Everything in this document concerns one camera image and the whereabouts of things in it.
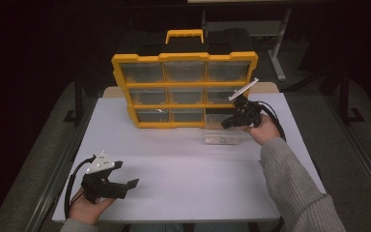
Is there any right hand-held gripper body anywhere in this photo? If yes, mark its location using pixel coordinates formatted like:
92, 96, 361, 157
227, 77, 264, 128

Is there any yellow organizer case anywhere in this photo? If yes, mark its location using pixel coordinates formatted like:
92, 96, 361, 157
110, 28, 259, 131

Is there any metal floor rail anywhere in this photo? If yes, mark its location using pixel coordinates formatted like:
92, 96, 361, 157
24, 96, 99, 232
322, 93, 371, 207

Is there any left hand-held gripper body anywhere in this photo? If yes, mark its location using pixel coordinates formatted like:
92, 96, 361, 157
80, 150, 128, 204

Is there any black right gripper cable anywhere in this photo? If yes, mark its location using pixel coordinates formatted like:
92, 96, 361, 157
256, 101, 287, 143

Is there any person's right hand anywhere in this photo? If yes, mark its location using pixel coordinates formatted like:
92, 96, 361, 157
242, 113, 281, 147

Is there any wooden table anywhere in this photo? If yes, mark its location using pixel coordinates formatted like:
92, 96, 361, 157
101, 81, 280, 99

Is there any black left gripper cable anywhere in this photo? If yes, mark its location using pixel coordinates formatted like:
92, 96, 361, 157
64, 156, 97, 221

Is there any black metal stand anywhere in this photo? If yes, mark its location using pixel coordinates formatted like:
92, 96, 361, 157
63, 80, 85, 126
338, 70, 366, 126

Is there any clear plastic drawer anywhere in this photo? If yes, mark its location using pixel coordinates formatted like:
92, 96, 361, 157
204, 113, 242, 145

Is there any person's left hand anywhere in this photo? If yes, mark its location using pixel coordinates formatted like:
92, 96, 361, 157
69, 188, 116, 226

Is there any white desk with metal leg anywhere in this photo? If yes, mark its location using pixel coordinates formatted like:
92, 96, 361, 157
201, 9, 293, 82

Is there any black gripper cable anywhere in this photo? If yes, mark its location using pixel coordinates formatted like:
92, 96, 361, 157
64, 156, 97, 221
256, 101, 287, 143

